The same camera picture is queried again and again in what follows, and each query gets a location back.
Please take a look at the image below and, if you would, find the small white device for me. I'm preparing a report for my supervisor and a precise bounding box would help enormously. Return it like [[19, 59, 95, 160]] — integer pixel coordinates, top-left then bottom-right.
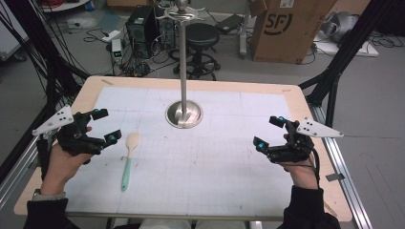
[[111, 38, 124, 65]]

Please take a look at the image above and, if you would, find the black laptop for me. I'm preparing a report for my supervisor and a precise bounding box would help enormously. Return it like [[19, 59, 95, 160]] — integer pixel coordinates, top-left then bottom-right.
[[215, 13, 245, 35]]

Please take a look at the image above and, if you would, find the large cardboard box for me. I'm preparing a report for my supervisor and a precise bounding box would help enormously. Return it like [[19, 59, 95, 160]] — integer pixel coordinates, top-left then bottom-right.
[[248, 0, 339, 65]]

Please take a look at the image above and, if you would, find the grey wristwatch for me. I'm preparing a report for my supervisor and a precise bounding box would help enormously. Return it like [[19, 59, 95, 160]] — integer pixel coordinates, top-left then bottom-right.
[[32, 188, 68, 202]]

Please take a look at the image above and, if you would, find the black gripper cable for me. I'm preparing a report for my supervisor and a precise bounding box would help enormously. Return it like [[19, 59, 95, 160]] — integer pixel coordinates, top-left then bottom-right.
[[309, 147, 321, 189]]

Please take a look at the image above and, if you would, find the aluminium rail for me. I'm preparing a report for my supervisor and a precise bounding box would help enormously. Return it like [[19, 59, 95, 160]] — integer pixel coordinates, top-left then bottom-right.
[[0, 135, 43, 209], [306, 102, 374, 229]]

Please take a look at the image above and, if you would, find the black metal frame strut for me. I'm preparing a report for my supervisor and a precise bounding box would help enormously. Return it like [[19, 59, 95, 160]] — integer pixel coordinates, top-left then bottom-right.
[[0, 0, 91, 184], [298, 0, 396, 129]]

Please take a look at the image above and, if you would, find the bundle of black cables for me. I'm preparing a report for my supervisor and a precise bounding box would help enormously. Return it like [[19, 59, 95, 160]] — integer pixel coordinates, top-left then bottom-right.
[[83, 28, 180, 78]]

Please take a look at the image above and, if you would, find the white flat board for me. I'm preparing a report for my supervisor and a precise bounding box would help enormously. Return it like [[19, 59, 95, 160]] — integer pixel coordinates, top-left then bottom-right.
[[312, 32, 380, 58]]

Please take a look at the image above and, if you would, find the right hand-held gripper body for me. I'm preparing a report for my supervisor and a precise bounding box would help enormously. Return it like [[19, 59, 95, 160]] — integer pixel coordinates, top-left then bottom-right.
[[266, 116, 345, 164]]

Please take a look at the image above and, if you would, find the silver grey machine housing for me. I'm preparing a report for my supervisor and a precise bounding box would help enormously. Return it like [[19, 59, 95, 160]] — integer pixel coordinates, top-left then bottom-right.
[[319, 10, 361, 45]]

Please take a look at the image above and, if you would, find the white stand pole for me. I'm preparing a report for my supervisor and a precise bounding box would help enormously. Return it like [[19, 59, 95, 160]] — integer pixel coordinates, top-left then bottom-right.
[[239, 0, 253, 59]]

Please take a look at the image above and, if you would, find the wooden spoon with green handle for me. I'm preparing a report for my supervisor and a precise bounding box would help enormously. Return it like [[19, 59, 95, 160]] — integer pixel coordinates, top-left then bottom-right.
[[120, 132, 141, 193]]

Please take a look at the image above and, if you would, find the steel utensil stand with hooks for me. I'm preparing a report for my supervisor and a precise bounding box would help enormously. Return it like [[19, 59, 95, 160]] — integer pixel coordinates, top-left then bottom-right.
[[156, 0, 204, 130]]

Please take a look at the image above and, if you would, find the white power strip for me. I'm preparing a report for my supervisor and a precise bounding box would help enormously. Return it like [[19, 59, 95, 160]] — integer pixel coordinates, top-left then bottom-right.
[[101, 30, 122, 43]]

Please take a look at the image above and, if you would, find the person's right hand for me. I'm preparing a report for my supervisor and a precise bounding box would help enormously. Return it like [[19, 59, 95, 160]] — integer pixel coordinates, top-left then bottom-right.
[[281, 133, 320, 191]]

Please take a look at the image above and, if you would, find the grey tape piece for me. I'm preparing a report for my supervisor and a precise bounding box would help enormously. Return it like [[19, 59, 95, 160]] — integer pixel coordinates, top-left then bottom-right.
[[325, 173, 346, 183]]

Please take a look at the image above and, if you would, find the black computer tower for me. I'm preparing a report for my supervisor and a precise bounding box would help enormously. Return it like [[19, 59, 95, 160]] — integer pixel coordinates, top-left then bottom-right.
[[125, 5, 160, 60]]

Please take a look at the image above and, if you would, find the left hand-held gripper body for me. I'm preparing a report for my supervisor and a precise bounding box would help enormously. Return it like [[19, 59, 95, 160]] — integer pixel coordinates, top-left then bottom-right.
[[32, 104, 107, 157]]

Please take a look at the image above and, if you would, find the white grid mat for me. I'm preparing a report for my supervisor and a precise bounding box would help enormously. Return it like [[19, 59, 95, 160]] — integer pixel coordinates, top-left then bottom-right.
[[64, 86, 296, 218]]

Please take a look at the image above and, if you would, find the person's left hand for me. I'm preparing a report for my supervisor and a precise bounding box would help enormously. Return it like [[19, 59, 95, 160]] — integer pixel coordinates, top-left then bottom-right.
[[39, 126, 95, 196]]

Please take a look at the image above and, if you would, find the black round stool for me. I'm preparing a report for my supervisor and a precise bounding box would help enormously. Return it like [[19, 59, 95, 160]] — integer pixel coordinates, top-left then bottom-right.
[[172, 22, 222, 81]]

